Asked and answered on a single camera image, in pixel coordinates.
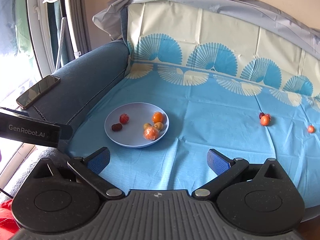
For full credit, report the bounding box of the woven steamer hose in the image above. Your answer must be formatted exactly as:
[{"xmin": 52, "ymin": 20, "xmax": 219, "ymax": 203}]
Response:
[{"xmin": 55, "ymin": 16, "xmax": 67, "ymax": 71}]

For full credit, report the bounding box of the red cloth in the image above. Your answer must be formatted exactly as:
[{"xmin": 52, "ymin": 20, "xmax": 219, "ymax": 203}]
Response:
[{"xmin": 0, "ymin": 199, "xmax": 20, "ymax": 240}]

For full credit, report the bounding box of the white window frame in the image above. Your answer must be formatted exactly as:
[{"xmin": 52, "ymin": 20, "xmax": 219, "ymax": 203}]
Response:
[{"xmin": 26, "ymin": 0, "xmax": 57, "ymax": 80}]

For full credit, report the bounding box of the black smartphone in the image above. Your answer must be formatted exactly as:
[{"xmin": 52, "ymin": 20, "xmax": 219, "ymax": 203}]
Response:
[{"xmin": 16, "ymin": 75, "xmax": 61, "ymax": 110}]

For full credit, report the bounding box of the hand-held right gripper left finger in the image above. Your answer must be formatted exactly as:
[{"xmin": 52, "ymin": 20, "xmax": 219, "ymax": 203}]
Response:
[{"xmin": 32, "ymin": 147, "xmax": 126, "ymax": 201}]

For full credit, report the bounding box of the teal curtain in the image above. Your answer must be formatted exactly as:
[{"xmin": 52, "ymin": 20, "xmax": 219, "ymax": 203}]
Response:
[{"xmin": 47, "ymin": 0, "xmax": 88, "ymax": 68}]

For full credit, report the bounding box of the white steamer pole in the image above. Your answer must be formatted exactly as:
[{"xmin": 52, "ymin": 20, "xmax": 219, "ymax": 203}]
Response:
[{"xmin": 65, "ymin": 0, "xmax": 82, "ymax": 57}]

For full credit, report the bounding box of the plastic-wrapped orange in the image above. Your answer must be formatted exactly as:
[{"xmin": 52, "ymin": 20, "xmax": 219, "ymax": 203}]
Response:
[{"xmin": 142, "ymin": 127, "xmax": 160, "ymax": 141}]

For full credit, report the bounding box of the light blue plate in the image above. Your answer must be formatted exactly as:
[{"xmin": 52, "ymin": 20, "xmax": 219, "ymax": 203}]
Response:
[{"xmin": 104, "ymin": 102, "xmax": 170, "ymax": 148}]

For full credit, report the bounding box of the blue sofa armrest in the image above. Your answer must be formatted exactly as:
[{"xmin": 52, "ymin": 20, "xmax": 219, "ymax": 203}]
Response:
[{"xmin": 15, "ymin": 5, "xmax": 132, "ymax": 160}]

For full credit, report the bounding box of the blue fan-printed cloth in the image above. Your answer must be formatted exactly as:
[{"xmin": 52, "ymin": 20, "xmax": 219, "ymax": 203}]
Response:
[{"xmin": 65, "ymin": 2, "xmax": 320, "ymax": 203}]

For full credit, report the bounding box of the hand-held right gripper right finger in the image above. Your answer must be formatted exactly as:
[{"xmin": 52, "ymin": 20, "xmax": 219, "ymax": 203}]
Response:
[{"xmin": 191, "ymin": 149, "xmax": 286, "ymax": 200}]

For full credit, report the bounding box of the grey cover sheet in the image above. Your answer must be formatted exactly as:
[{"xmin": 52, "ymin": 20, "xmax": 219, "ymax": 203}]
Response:
[{"xmin": 92, "ymin": 0, "xmax": 320, "ymax": 60}]

